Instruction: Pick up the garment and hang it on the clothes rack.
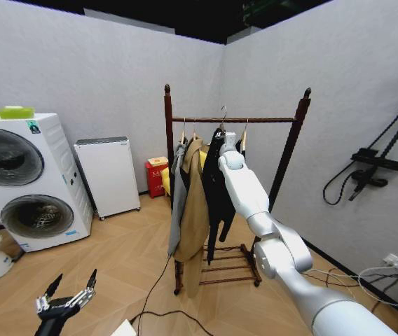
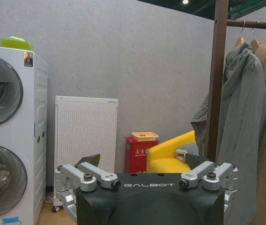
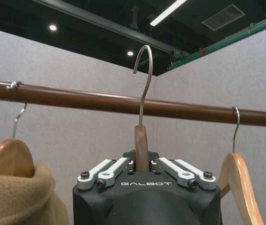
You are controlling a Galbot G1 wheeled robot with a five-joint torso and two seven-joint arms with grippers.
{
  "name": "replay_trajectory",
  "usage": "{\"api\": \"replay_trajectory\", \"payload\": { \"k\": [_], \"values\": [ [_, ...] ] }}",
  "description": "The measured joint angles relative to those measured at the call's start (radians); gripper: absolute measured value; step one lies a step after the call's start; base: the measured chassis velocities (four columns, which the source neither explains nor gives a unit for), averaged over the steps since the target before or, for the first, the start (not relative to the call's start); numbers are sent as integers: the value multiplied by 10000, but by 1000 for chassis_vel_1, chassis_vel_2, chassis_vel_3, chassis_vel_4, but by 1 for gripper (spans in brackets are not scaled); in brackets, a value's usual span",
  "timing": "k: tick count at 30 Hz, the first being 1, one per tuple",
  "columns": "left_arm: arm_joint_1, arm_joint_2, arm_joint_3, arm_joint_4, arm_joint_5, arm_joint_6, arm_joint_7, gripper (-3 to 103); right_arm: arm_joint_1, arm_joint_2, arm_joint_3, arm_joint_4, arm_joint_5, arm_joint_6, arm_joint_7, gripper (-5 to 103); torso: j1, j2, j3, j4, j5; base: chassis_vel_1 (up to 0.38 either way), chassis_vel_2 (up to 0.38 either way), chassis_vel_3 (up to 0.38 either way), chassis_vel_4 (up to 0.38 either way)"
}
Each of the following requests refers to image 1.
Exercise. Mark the yellow cushion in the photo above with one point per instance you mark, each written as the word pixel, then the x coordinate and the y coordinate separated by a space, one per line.
pixel 166 180

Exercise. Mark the white flat board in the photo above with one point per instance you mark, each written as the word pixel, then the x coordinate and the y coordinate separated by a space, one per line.
pixel 123 328

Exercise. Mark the white slim cabinet appliance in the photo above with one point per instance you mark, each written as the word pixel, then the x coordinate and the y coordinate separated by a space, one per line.
pixel 109 178

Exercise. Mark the grey garment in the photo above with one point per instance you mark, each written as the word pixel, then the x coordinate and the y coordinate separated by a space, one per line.
pixel 177 196

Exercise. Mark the red box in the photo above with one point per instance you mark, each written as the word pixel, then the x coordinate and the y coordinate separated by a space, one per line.
pixel 154 180

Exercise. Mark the small black garment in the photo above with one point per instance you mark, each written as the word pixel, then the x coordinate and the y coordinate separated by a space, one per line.
pixel 242 145

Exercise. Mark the white stacked washing machine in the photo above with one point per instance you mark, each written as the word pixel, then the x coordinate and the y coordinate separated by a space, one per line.
pixel 55 168

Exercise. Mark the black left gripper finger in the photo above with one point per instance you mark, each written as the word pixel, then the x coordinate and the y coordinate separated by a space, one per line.
pixel 86 292
pixel 48 297

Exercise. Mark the metal hook clothes hanger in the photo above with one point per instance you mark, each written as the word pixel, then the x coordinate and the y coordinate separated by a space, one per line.
pixel 224 117

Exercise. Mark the dark wooden garment rack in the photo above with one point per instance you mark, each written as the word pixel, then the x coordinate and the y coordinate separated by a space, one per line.
pixel 291 147

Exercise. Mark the green box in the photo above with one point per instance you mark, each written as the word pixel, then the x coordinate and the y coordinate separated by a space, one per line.
pixel 15 112

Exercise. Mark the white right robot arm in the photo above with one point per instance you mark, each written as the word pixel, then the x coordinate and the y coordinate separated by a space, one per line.
pixel 246 190

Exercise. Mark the black shower fixture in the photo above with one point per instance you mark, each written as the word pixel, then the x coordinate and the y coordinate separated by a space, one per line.
pixel 377 162

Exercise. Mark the black long garment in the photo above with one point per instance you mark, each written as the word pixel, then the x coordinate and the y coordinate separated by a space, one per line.
pixel 214 182

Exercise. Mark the tan coat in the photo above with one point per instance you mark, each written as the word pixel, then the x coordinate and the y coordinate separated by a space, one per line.
pixel 193 210

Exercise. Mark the white wall socket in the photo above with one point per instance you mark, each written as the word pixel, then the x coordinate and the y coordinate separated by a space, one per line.
pixel 394 260

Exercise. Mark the wooden clothes hanger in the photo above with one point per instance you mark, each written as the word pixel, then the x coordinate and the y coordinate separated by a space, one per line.
pixel 184 131
pixel 245 129
pixel 194 130

